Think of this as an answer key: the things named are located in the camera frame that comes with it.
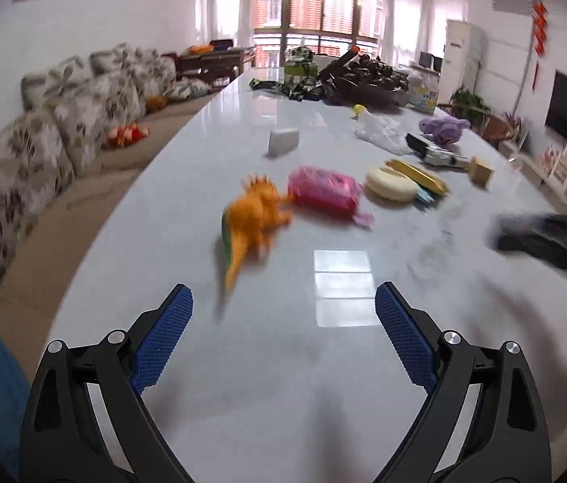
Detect green potted plant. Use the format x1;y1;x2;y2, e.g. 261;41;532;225
447;87;490;122

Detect dark snack packets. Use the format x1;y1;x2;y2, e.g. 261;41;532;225
248;77;325;102

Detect pink plastic packet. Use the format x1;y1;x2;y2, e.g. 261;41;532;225
287;165;375;228

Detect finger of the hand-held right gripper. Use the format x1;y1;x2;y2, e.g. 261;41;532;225
486;213;567;271

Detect large window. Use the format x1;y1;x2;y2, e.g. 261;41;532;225
250;0;387;68

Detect white block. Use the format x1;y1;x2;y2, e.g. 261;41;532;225
267;127;301;158

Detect cream round cake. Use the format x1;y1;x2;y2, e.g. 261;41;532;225
365;166;420;204

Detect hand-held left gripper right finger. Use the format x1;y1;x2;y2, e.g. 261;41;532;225
374;283;551;483

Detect wooden chair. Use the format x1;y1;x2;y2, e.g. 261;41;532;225
480;113;516;149

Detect small teal packet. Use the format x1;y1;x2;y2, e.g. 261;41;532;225
413;188;439;211

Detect orange dinosaur toy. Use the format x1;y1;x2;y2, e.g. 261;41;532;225
220;173;295;291

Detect wooden cube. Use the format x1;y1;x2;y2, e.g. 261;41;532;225
467;155;496;190

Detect white standing air conditioner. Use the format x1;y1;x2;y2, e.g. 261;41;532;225
437;19;488;106

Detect red knot wall ornament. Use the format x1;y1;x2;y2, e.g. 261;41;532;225
530;0;551;94

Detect potted pink flower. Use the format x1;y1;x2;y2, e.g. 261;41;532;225
504;113;531;146

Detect gold foil packet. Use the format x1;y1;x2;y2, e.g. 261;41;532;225
385;158;451;197

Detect white television stand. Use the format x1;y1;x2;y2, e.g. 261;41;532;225
507;153;567;222

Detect brown wooden desk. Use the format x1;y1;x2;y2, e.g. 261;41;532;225
175;39;257;85

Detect slatted wall air vent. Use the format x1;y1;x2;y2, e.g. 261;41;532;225
492;0;536;15

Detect black and white device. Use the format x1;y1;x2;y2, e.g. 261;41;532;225
405;133;471;170

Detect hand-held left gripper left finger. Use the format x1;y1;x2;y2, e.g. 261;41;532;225
19;284;194;483

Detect white sheer curtain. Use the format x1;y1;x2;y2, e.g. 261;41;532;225
381;0;468;68
195;0;254;74

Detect floral sofa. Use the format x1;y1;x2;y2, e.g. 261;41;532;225
0;43;214;315

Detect white wooden rack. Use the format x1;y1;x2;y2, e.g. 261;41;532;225
539;143;567;198

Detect green jar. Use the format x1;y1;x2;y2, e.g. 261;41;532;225
283;47;320;89

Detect red and yellow plush toy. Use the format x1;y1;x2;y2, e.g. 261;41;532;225
107;123;151;150

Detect clear plastic bag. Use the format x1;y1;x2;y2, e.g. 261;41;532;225
353;111;416;155

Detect purple plush toy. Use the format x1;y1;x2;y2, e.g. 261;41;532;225
418;114;472;144

